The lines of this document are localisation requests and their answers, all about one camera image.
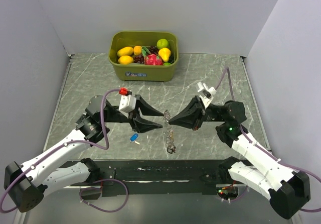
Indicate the orange fruit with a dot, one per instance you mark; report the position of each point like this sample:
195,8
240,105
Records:
137,50

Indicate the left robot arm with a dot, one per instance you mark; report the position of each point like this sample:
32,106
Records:
28,183

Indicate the dark red grapes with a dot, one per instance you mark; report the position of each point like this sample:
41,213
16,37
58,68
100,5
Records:
139,59

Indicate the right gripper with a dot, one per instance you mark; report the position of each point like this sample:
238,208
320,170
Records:
193,116

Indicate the aluminium rail frame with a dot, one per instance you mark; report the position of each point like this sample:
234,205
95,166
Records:
260,182

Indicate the upper yellow mango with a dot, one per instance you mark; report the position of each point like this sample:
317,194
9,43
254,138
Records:
126,51

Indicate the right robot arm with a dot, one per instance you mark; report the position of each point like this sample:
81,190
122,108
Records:
286,190

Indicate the yellow mango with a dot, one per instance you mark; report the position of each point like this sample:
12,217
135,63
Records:
126,51
125,60

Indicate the lower yellow mango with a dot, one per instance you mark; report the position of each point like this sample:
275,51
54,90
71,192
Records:
125,60

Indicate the yellow pear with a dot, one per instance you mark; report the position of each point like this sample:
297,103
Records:
165,54

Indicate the green apple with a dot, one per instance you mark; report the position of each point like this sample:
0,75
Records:
162,43

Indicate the olive green plastic basket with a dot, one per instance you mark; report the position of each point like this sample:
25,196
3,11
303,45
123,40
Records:
147,40

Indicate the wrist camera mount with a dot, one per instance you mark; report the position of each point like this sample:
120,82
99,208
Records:
127,101
205,93

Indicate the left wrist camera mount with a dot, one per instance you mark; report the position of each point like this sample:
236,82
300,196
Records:
127,101

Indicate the pink dragon fruit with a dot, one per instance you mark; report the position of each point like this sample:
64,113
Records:
153,60

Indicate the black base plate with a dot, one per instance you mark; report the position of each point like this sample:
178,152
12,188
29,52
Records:
161,176

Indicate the blue key tag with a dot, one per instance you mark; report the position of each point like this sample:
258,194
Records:
133,139

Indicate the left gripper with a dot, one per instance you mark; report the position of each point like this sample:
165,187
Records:
142,125

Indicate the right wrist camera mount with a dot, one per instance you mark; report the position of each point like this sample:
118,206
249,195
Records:
205,93

